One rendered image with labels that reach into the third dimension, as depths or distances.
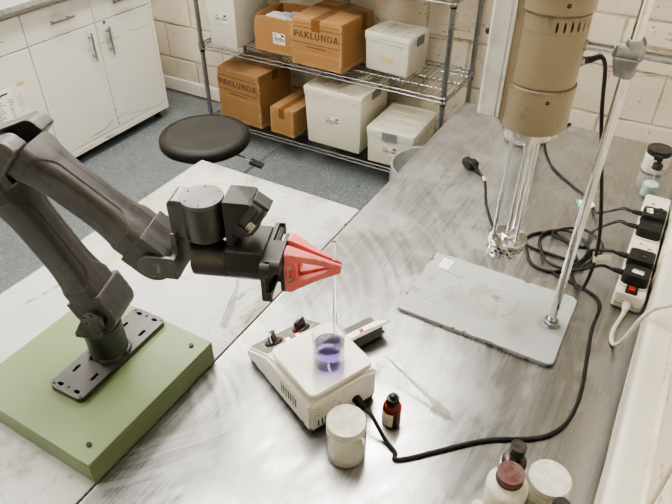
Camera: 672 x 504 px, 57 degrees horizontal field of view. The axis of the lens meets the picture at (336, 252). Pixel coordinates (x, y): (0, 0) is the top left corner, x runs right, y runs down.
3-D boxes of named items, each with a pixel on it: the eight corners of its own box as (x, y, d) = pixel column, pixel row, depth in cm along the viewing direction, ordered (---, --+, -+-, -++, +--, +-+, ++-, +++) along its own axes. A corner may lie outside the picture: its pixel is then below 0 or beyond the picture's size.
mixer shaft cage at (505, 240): (480, 254, 109) (503, 127, 94) (492, 235, 114) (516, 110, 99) (517, 266, 107) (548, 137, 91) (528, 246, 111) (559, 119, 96)
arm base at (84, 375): (158, 290, 104) (127, 277, 107) (67, 370, 90) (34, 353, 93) (166, 323, 109) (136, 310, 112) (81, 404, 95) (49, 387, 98)
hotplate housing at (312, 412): (247, 359, 109) (243, 326, 104) (308, 327, 115) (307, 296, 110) (318, 447, 94) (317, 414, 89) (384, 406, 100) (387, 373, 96)
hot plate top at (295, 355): (269, 353, 99) (269, 349, 99) (330, 322, 105) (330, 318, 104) (311, 402, 91) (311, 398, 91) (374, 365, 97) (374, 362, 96)
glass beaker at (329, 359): (324, 347, 99) (323, 311, 94) (352, 361, 97) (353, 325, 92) (302, 371, 95) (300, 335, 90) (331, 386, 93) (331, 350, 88)
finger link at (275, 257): (343, 236, 83) (276, 230, 84) (336, 269, 78) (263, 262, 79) (343, 274, 88) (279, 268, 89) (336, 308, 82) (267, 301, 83)
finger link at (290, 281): (346, 227, 85) (279, 221, 86) (338, 259, 79) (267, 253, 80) (345, 265, 89) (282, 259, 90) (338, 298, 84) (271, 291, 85)
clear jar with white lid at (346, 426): (334, 475, 91) (334, 443, 86) (320, 443, 95) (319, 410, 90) (371, 462, 92) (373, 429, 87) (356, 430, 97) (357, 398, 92)
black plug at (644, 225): (624, 232, 132) (627, 224, 130) (627, 222, 135) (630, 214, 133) (659, 242, 129) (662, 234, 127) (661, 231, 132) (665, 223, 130)
